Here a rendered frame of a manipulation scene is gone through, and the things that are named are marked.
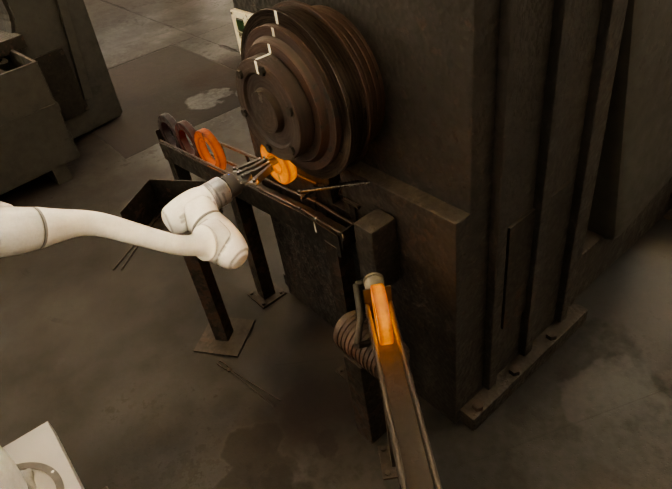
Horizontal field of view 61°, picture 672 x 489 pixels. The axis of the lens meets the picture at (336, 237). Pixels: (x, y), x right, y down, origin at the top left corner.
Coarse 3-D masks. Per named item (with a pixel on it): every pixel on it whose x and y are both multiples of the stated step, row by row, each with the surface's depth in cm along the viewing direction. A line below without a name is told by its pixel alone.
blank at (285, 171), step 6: (264, 150) 186; (282, 162) 181; (288, 162) 180; (276, 168) 189; (282, 168) 183; (288, 168) 180; (294, 168) 182; (276, 174) 189; (282, 174) 185; (288, 174) 182; (294, 174) 183; (282, 180) 188; (288, 180) 184
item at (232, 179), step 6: (228, 174) 176; (234, 174) 180; (240, 174) 179; (228, 180) 174; (234, 180) 175; (240, 180) 177; (246, 180) 176; (234, 186) 175; (240, 186) 176; (246, 186) 177; (234, 192) 175; (240, 192) 177
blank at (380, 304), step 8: (376, 288) 142; (384, 288) 142; (376, 296) 140; (384, 296) 139; (376, 304) 138; (384, 304) 138; (376, 312) 138; (384, 312) 138; (376, 320) 148; (384, 320) 138; (376, 328) 151; (384, 328) 138; (384, 336) 139; (392, 336) 139; (384, 344) 142
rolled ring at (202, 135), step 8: (200, 136) 225; (208, 136) 222; (200, 144) 232; (208, 144) 223; (216, 144) 222; (200, 152) 234; (208, 152) 235; (216, 152) 222; (208, 160) 234; (216, 160) 225; (224, 160) 225; (224, 168) 229
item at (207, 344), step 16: (144, 192) 207; (160, 192) 212; (176, 192) 210; (128, 208) 199; (144, 208) 208; (160, 208) 218; (144, 224) 208; (160, 224) 209; (192, 256) 211; (192, 272) 217; (208, 272) 219; (208, 288) 221; (208, 304) 227; (208, 320) 234; (224, 320) 235; (240, 320) 248; (208, 336) 243; (224, 336) 238; (240, 336) 241; (208, 352) 236; (224, 352) 235
